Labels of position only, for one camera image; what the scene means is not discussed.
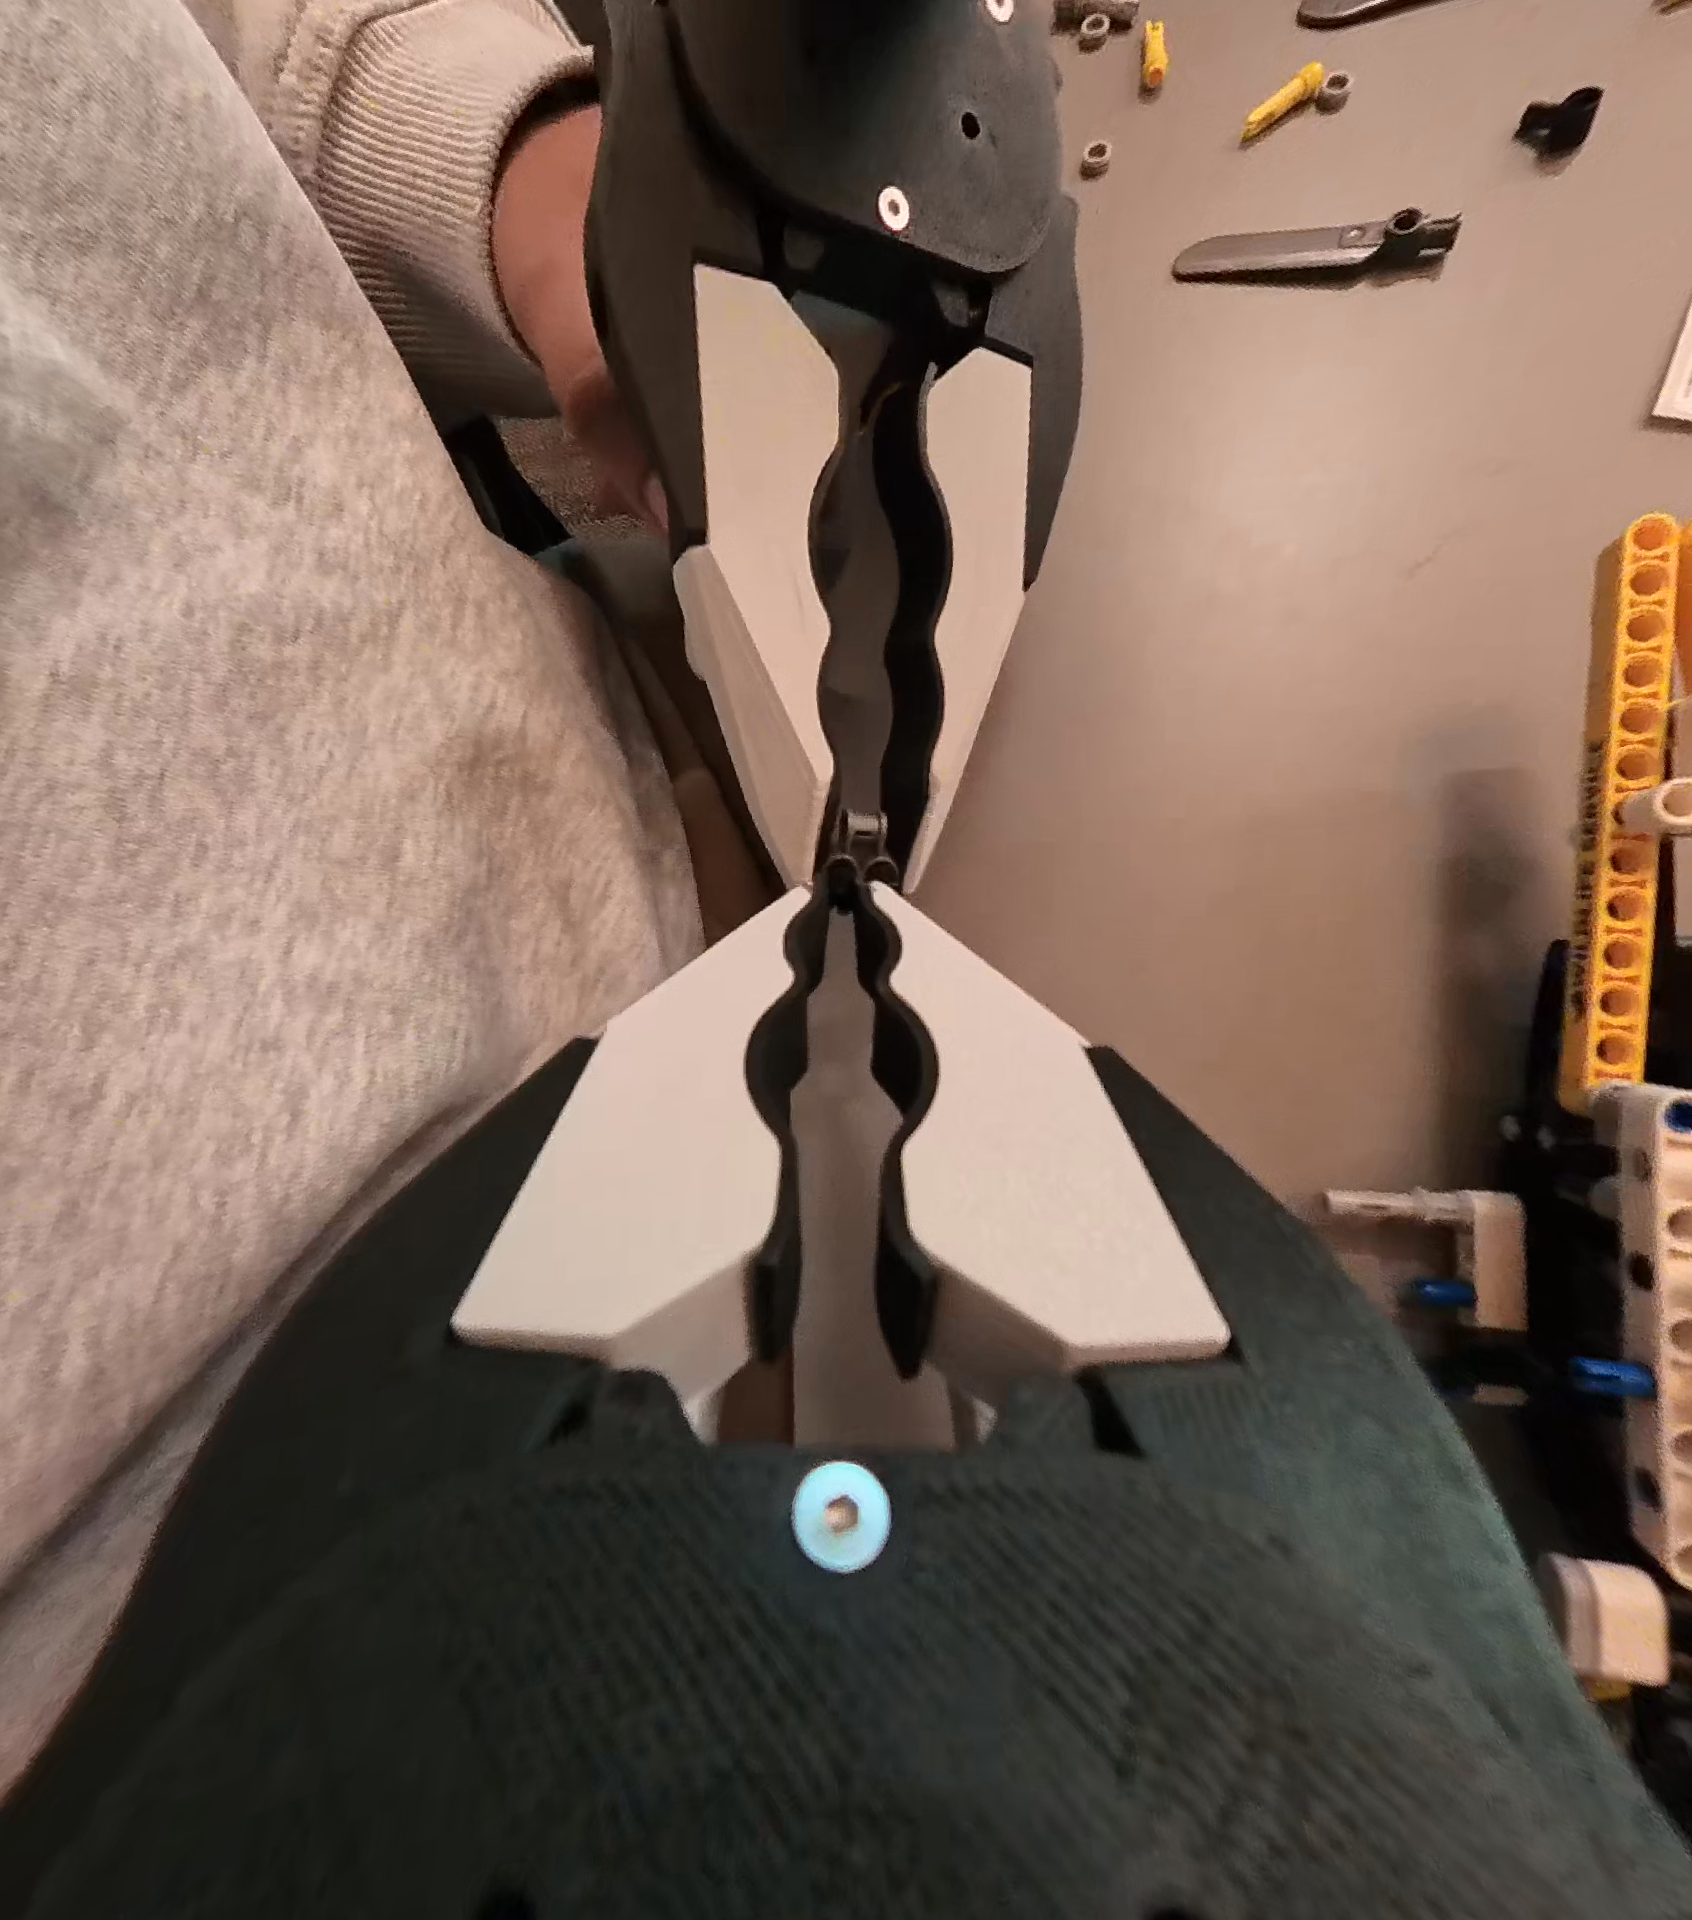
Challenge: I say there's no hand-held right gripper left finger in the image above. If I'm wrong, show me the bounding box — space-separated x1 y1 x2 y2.
453 882 837 1441

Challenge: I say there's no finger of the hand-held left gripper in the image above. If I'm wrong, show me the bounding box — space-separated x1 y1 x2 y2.
672 262 865 893
869 344 1036 893

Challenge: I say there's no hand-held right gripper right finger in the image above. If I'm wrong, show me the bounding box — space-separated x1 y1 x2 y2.
852 882 1235 1441

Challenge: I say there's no dark lego connector piece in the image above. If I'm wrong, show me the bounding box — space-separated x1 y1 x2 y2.
819 805 896 918

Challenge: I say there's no yellow white lego vehicle model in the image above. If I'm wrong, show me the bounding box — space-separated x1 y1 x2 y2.
1318 505 1692 1920

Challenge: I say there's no person's left forearm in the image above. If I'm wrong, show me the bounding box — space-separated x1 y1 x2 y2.
230 0 601 421

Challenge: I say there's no small black lego piece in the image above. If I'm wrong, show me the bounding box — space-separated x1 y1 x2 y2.
1516 86 1607 159

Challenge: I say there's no person's left hand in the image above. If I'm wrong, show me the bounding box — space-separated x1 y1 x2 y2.
493 104 668 527

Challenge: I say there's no person's grey sweatshirt torso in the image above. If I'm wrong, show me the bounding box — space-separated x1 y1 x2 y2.
0 0 706 1802

